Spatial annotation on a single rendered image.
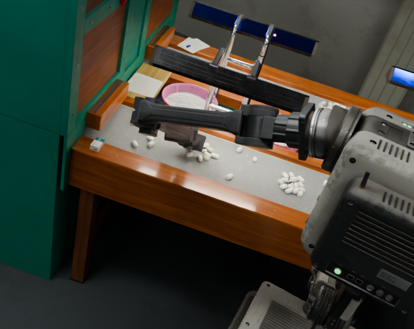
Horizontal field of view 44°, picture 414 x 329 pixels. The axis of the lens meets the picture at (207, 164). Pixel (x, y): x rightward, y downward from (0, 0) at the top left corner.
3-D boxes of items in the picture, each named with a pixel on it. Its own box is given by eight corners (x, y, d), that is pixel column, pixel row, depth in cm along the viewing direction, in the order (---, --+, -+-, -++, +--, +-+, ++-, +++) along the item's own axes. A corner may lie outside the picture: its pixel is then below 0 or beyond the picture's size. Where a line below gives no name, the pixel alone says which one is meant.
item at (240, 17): (244, 122, 249) (272, 39, 222) (206, 109, 250) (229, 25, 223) (251, 104, 264) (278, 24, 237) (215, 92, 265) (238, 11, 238)
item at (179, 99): (202, 133, 232) (205, 123, 229) (156, 117, 234) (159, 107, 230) (213, 109, 250) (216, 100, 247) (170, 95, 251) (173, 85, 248)
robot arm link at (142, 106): (116, 125, 142) (123, 90, 143) (142, 133, 154) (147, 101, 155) (268, 146, 123) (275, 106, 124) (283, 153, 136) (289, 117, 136)
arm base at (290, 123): (304, 162, 121) (305, 116, 115) (271, 157, 124) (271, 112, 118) (314, 145, 128) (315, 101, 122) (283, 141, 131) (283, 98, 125)
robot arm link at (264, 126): (277, 140, 122) (281, 117, 122) (238, 134, 126) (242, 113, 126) (287, 145, 130) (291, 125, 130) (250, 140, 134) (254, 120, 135)
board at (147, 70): (149, 106, 225) (149, 103, 224) (117, 94, 225) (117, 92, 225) (171, 74, 251) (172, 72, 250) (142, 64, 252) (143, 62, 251)
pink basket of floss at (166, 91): (222, 128, 241) (228, 111, 235) (172, 134, 227) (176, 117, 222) (197, 97, 257) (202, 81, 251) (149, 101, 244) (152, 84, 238)
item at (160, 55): (302, 117, 192) (309, 101, 188) (147, 64, 196) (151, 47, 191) (304, 107, 198) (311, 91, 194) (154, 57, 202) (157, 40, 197)
